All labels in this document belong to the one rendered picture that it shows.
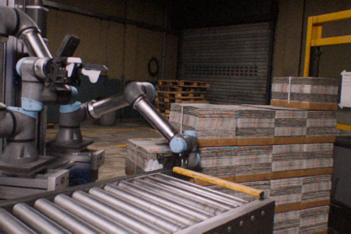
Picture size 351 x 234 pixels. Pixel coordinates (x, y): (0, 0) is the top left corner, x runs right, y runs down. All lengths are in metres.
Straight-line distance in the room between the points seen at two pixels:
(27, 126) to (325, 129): 1.95
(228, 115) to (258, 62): 7.51
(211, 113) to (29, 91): 1.07
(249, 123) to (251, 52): 7.57
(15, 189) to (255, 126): 1.38
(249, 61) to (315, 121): 7.22
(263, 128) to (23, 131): 1.39
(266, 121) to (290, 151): 0.31
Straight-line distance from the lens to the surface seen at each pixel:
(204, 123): 1.98
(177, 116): 2.17
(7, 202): 1.19
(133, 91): 1.78
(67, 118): 2.02
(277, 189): 2.41
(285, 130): 2.36
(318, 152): 2.63
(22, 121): 1.57
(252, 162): 2.22
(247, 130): 2.15
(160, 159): 1.70
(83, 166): 2.01
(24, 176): 1.59
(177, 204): 1.15
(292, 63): 9.06
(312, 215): 2.72
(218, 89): 10.20
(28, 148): 1.60
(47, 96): 1.32
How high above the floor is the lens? 1.18
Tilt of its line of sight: 3 degrees down
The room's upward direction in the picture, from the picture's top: 3 degrees clockwise
